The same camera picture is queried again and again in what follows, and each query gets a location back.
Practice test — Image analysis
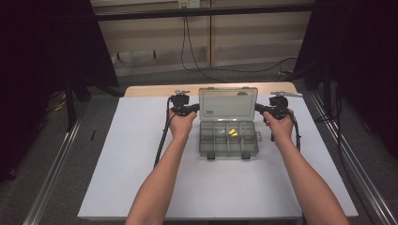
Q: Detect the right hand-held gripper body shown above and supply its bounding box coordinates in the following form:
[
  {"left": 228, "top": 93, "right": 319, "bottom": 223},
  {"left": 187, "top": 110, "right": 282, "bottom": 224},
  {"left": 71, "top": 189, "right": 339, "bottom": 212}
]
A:
[{"left": 268, "top": 91, "right": 303, "bottom": 120}]

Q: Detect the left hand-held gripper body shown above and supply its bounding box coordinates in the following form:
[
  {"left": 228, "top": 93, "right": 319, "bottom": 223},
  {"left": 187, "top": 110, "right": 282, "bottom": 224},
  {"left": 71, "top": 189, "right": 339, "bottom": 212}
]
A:
[{"left": 170, "top": 89, "right": 191, "bottom": 117}]

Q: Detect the grey plastic compartment box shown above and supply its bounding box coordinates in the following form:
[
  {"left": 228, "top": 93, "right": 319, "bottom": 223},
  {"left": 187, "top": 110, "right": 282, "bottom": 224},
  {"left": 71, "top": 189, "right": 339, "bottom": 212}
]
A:
[{"left": 197, "top": 86, "right": 262, "bottom": 161}]

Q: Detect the person's left hand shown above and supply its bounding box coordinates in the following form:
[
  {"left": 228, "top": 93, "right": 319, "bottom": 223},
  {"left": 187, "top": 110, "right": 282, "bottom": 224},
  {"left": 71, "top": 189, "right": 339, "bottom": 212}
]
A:
[{"left": 167, "top": 110, "right": 198, "bottom": 142}]

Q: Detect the person's right hand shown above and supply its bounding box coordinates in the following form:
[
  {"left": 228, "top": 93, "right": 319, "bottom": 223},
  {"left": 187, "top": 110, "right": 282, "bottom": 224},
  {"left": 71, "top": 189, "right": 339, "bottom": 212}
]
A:
[{"left": 263, "top": 109, "right": 295, "bottom": 146}]

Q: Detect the white table cover board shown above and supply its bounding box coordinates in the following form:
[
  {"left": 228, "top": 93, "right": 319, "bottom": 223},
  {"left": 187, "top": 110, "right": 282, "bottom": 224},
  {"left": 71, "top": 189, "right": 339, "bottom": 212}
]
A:
[{"left": 77, "top": 93, "right": 360, "bottom": 219}]

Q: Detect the black curtain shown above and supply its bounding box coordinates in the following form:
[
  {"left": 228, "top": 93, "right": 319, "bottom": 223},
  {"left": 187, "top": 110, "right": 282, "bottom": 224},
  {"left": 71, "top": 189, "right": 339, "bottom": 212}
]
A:
[
  {"left": 0, "top": 0, "right": 120, "bottom": 183},
  {"left": 294, "top": 0, "right": 398, "bottom": 161}
]

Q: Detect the black horizontal metal bar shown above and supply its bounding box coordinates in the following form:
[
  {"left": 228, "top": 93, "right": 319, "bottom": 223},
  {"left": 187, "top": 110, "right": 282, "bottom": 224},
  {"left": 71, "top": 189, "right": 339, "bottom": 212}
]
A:
[{"left": 95, "top": 3, "right": 314, "bottom": 23}]

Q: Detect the black metal stand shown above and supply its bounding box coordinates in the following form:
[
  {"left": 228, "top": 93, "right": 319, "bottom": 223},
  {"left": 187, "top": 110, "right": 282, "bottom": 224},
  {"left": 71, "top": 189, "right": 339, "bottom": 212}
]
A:
[{"left": 64, "top": 77, "right": 78, "bottom": 132}]

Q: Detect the right hand-held gripper cable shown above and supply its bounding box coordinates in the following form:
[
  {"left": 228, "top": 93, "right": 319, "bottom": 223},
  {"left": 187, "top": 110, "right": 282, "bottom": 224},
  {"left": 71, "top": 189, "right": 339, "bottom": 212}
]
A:
[{"left": 280, "top": 99, "right": 302, "bottom": 153}]

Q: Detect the hand-held gripper cable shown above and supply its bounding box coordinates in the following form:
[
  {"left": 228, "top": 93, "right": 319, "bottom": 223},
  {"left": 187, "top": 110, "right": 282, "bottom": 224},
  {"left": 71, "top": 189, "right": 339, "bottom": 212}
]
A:
[
  {"left": 280, "top": 99, "right": 302, "bottom": 153},
  {"left": 153, "top": 96, "right": 175, "bottom": 169}
]

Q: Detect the black floor cable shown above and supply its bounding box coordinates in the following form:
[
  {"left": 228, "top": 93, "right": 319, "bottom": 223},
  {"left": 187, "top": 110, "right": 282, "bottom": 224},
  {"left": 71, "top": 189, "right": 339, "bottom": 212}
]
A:
[{"left": 200, "top": 56, "right": 299, "bottom": 75}]

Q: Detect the black hanging wall cable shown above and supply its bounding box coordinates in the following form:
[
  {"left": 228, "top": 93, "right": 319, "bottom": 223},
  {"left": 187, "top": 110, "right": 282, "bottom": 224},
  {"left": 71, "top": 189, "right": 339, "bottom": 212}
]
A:
[{"left": 180, "top": 15, "right": 227, "bottom": 83}]

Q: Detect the left hand-held gripper cable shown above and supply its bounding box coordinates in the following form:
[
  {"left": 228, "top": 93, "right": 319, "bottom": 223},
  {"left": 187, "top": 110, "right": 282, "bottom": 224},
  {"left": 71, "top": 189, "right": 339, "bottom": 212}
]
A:
[{"left": 153, "top": 96, "right": 175, "bottom": 169}]

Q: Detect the metal floor rail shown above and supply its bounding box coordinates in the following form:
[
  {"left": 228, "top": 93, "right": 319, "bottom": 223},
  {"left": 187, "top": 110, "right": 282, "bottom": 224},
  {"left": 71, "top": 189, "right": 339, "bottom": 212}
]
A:
[
  {"left": 309, "top": 92, "right": 398, "bottom": 225},
  {"left": 23, "top": 102, "right": 86, "bottom": 225}
]

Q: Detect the white wall socket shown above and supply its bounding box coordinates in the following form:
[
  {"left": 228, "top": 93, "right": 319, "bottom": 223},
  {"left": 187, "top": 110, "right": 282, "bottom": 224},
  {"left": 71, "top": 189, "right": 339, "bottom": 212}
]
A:
[{"left": 177, "top": 0, "right": 201, "bottom": 9}]

